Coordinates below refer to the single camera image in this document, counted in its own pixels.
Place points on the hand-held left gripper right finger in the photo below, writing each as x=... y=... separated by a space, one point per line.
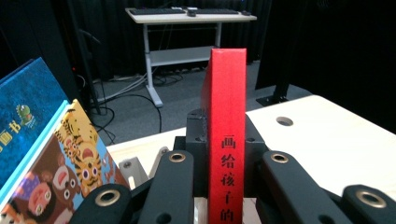
x=253 y=146

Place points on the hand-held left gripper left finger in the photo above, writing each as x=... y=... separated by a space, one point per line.
x=197 y=137

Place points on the red picture book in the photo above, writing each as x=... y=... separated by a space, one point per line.
x=227 y=118

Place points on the light blue cartoon animals book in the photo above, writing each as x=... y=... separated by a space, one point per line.
x=77 y=161

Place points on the dark blue picture book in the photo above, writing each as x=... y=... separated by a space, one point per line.
x=28 y=93

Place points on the white metal desk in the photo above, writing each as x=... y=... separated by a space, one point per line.
x=186 y=19

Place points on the black curtain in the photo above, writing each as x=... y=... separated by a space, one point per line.
x=124 y=43

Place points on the black stand pole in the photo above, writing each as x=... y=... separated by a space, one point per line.
x=88 y=71

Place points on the black keyboard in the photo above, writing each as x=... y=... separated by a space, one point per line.
x=155 y=11
x=218 y=11

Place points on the black computer mouse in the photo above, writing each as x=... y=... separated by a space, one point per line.
x=246 y=13

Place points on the black stand with base plate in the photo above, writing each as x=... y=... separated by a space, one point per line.
x=280 y=90

